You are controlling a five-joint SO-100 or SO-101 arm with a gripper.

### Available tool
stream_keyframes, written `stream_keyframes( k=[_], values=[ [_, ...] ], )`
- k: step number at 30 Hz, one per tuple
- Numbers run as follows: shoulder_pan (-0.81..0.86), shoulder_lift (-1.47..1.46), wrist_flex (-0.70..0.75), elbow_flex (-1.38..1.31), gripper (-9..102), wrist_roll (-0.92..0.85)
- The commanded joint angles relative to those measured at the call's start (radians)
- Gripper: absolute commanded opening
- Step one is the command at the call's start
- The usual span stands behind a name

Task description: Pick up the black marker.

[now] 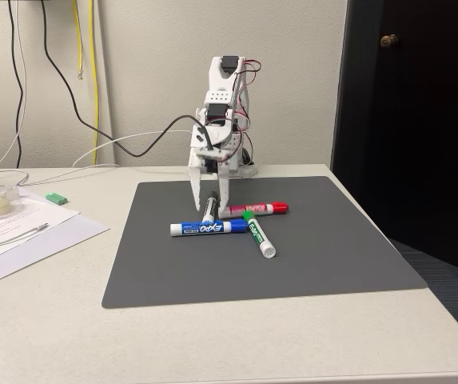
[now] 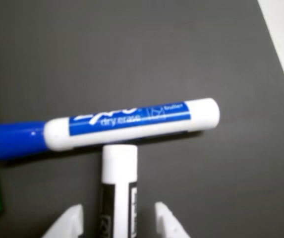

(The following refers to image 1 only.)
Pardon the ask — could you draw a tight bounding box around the black Expo marker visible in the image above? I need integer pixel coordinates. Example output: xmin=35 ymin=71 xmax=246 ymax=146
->
xmin=201 ymin=190 xmax=220 ymax=223

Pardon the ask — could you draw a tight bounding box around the red Expo marker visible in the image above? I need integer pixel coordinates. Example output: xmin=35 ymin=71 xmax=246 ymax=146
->
xmin=223 ymin=201 xmax=290 ymax=219

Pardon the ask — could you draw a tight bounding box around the blue Expo marker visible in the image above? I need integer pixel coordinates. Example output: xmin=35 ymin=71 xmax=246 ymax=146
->
xmin=169 ymin=218 xmax=249 ymax=238

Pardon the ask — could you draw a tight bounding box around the green Expo marker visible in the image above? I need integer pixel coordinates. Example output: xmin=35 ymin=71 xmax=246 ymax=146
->
xmin=241 ymin=210 xmax=277 ymax=260

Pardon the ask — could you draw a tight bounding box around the grey rubber mat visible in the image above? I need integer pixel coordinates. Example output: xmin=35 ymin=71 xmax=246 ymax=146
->
xmin=101 ymin=175 xmax=429 ymax=310

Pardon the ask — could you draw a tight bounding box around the blank pale paper sheet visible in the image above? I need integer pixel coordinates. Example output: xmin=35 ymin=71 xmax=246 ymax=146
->
xmin=0 ymin=214 xmax=111 ymax=288

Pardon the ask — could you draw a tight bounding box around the white printed paper sheet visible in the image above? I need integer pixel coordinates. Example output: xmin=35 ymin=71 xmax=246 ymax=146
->
xmin=0 ymin=186 xmax=82 ymax=270

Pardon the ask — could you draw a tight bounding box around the dark door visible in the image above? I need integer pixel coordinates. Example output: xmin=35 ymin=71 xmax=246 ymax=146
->
xmin=330 ymin=0 xmax=458 ymax=279

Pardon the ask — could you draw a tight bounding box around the white gripper camera box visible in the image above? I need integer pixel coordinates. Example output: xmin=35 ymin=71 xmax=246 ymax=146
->
xmin=195 ymin=147 xmax=230 ymax=162

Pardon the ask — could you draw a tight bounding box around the thick white cable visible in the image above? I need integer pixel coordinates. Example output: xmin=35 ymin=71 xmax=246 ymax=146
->
xmin=24 ymin=128 xmax=193 ymax=187

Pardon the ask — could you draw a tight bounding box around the white wall cable raceway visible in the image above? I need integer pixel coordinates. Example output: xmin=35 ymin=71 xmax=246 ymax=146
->
xmin=90 ymin=0 xmax=117 ymax=166

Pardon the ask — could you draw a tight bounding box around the long yellow cable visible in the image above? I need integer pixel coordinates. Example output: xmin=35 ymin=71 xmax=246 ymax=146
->
xmin=87 ymin=0 xmax=100 ymax=166

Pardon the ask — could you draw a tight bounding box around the short yellow cable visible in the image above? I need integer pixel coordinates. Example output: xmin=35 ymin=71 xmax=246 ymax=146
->
xmin=71 ymin=0 xmax=84 ymax=81

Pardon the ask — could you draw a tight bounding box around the white cable with plug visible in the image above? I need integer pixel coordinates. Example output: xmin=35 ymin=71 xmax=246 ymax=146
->
xmin=0 ymin=222 xmax=50 ymax=251

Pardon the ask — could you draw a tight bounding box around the thin black hanging cable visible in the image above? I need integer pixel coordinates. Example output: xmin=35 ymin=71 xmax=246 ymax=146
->
xmin=6 ymin=0 xmax=26 ymax=169

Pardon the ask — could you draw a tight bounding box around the thick black camera cable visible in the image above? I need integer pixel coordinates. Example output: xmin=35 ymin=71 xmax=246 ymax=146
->
xmin=38 ymin=0 xmax=215 ymax=158

